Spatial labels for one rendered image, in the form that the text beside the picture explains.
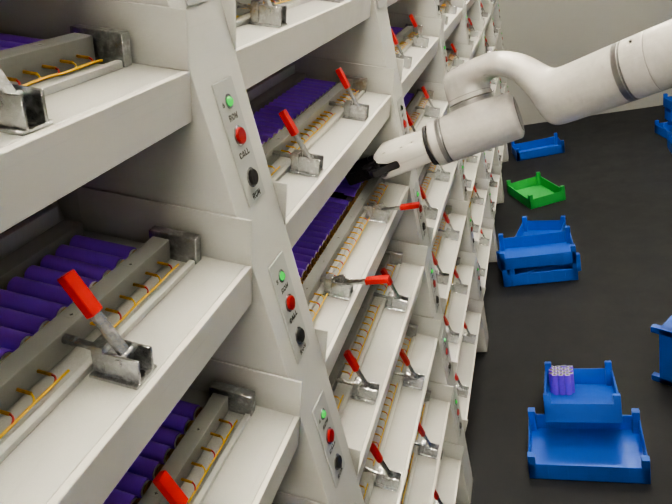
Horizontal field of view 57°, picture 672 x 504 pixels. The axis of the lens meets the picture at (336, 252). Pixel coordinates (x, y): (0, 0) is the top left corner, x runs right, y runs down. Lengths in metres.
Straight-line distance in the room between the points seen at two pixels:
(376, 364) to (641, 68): 0.60
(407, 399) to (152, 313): 0.82
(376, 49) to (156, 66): 0.71
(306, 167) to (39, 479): 0.53
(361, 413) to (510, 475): 0.97
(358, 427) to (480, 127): 0.54
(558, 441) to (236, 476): 1.43
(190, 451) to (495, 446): 1.43
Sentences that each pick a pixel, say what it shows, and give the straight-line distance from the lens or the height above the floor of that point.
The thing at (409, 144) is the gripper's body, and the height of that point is 1.06.
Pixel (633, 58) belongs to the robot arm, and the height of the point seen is 1.16.
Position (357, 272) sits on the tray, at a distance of 0.96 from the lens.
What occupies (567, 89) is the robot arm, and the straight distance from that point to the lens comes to 1.02.
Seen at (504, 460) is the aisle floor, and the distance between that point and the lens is 1.93.
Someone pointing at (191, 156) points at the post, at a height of 1.24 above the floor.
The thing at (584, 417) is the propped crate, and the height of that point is 0.11.
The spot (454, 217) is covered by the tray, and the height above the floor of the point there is 0.56.
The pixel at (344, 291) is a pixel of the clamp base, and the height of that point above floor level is 0.95.
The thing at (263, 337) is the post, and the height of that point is 1.04.
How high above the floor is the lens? 1.36
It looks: 24 degrees down
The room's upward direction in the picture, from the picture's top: 14 degrees counter-clockwise
